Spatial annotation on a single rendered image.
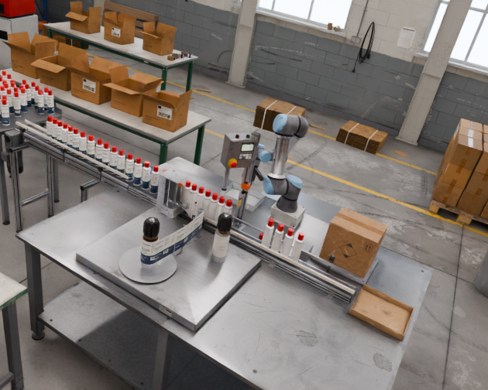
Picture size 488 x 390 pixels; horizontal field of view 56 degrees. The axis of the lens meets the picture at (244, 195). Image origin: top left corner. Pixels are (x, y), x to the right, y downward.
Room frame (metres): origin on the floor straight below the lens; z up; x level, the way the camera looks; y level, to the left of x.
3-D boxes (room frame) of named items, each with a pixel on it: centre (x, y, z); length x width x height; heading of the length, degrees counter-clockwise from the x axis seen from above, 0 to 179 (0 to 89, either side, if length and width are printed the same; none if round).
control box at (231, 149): (2.52, 0.09, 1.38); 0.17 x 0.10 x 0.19; 120
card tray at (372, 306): (1.98, -0.88, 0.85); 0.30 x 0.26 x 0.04; 65
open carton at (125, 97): (4.30, 1.25, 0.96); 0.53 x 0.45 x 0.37; 161
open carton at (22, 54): (4.73, 2.51, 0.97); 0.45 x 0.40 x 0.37; 161
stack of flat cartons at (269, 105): (6.68, -0.29, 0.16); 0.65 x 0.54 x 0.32; 74
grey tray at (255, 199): (2.90, 0.01, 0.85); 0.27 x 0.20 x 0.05; 70
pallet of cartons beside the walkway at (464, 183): (5.36, -2.79, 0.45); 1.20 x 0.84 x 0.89; 161
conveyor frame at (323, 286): (2.40, 0.02, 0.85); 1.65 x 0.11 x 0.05; 65
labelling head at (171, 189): (2.49, 0.45, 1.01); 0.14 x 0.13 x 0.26; 65
